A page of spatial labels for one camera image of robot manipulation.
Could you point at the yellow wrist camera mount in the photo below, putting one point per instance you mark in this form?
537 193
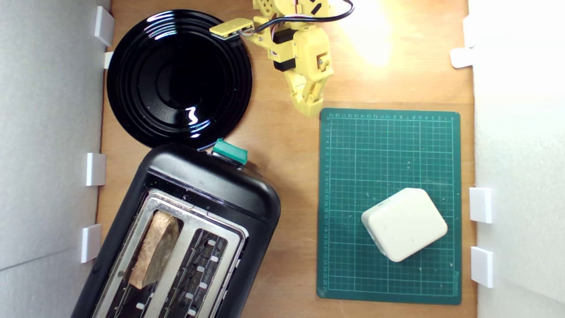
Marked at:
229 27

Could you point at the green toaster lever knob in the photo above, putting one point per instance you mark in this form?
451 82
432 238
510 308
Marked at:
229 151

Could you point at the black round plate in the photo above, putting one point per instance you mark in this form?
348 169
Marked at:
176 79

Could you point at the brown bread slice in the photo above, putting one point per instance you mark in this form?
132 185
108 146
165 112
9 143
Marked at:
152 251

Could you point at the white block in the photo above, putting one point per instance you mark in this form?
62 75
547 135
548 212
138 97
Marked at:
404 225

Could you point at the white wall clip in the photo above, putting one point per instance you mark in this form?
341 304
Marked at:
103 25
482 266
481 205
108 59
468 31
96 169
91 243
461 57

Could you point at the black two-slot toaster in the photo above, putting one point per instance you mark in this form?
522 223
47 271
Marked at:
212 181

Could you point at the green cutting mat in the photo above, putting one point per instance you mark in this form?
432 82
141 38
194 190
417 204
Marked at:
353 154

